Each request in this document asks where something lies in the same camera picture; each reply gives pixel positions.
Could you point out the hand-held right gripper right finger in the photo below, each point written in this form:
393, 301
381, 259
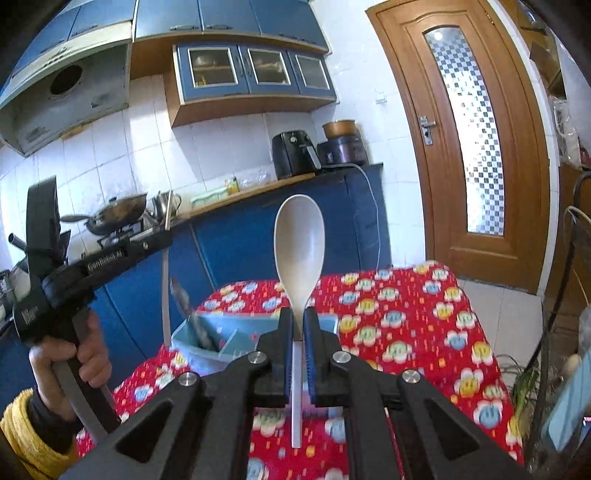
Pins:
310, 355

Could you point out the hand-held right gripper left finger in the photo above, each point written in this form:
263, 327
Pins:
286, 344

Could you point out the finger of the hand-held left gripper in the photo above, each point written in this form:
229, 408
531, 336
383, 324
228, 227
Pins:
154, 240

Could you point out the light blue utensil box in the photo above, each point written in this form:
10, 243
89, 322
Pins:
231, 344

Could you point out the beige plastic spoon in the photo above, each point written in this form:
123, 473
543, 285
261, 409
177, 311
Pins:
300, 240

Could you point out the person's left forearm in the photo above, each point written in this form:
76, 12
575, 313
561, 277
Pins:
27, 443

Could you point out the person's left hand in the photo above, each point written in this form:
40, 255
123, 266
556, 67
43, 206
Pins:
46, 369

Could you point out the gas stove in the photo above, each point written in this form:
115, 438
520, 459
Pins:
122, 233

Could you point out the metal kettle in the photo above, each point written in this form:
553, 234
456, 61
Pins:
164, 205

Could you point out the metal wok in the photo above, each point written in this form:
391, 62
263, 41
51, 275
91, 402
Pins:
115, 213

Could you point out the grey-brown spatula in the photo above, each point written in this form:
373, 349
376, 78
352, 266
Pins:
189, 310

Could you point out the blue kitchen base cabinets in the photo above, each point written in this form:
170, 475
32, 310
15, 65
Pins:
240, 240

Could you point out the yellow bottle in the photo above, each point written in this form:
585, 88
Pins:
232, 185

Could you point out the red smiley-flower tablecloth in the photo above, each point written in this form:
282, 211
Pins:
406, 323

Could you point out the clear plastic bag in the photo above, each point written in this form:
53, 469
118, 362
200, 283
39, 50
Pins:
255, 180

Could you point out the grey range hood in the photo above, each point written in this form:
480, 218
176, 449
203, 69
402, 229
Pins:
69, 106

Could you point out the black air fryer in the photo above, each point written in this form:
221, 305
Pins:
291, 154

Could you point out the wooden door with glass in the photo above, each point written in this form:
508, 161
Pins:
415, 207

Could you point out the blue glass-front cabinet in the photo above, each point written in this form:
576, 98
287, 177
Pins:
251, 78

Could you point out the dark electric cooker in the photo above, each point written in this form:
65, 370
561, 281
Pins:
344, 152

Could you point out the brown pot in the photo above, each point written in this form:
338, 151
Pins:
339, 128

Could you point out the green onion leaves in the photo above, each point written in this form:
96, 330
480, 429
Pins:
524, 387

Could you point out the blue upper cabinets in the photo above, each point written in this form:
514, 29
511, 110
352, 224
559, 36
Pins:
221, 18

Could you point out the light blue plastic panel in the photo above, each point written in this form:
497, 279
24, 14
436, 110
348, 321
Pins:
570, 406

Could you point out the black metal chair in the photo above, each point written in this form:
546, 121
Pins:
577, 221

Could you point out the white wall switch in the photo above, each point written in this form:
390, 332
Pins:
381, 97

